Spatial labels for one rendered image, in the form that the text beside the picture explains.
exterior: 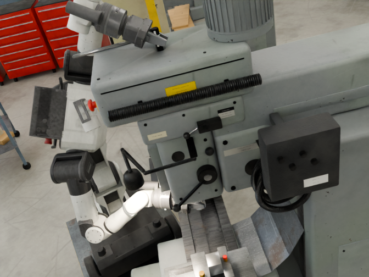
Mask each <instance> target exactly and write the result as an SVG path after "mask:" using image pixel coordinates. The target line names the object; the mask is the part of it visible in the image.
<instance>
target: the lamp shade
mask: <svg viewBox="0 0 369 277"><path fill-rule="evenodd" d="M123 181H124V184H125V187H126V188H127V189H128V190H130V191H134V190H138V189H140V188H141V187H142V186H143V185H144V178H143V175H142V173H141V172H140V171H139V170H138V169H136V168H132V171H131V172H128V170H127V171H125V172H124V180H123Z"/></svg>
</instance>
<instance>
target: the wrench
mask: <svg viewBox="0 0 369 277"><path fill-rule="evenodd" d="M130 43H131V42H128V41H123V42H119V43H115V44H112V45H108V46H105V47H101V48H97V49H93V50H90V51H86V52H82V53H78V54H74V55H72V58H73V59H75V58H78V57H83V56H86V55H89V54H93V53H97V52H101V51H105V50H108V49H112V48H115V47H120V46H123V45H127V44H130Z"/></svg>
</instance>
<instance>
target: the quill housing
mask: <svg viewBox="0 0 369 277"><path fill-rule="evenodd" d="M190 137H193V140H194V144H195V147H196V150H197V155H198V156H197V157H196V158H197V160H196V161H192V162H188V163H185V164H181V165H178V166H175V167H171V168H168V169H165V170H164V171H165V174H166V178H167V181H168V184H169V187H170V191H171V194H172V198H173V200H174V202H175V203H176V204H179V203H180V202H181V201H182V200H183V199H184V198H185V197H186V196H187V195H188V194H189V193H190V192H191V191H192V190H193V189H194V188H195V187H196V186H197V184H198V183H199V181H198V178H197V170H198V169H199V168H200V167H201V166H203V165H207V164H209V165H213V166H214V167H215V168H216V171H217V179H216V180H215V181H214V182H213V183H211V184H207V185H205V184H202V185H201V186H200V187H199V189H197V190H196V192H195V193H194V194H192V195H191V197H190V198H189V199H188V200H186V201H185V203H184V204H183V205H185V204H190V203H194V202H198V201H202V200H207V199H210V198H214V197H218V196H220V195H221V194H222V193H223V184H222V179H221V173H220V168H219V163H218V159H217V154H216V148H215V142H214V137H213V132H212V131H209V132H205V133H202V134H200V133H196V134H191V135H190ZM156 145H157V148H158V151H159V154H160V158H161V162H162V164H163V166H164V165H168V164H171V163H174V162H178V161H181V160H184V159H188V158H190V155H189V151H188V147H187V142H186V139H185V138H184V137H179V138H175V139H172V140H167V141H163V142H159V143H156ZM207 147H212V148H213V149H214V154H213V155H212V156H207V155H206V154H205V149H206V148H207Z"/></svg>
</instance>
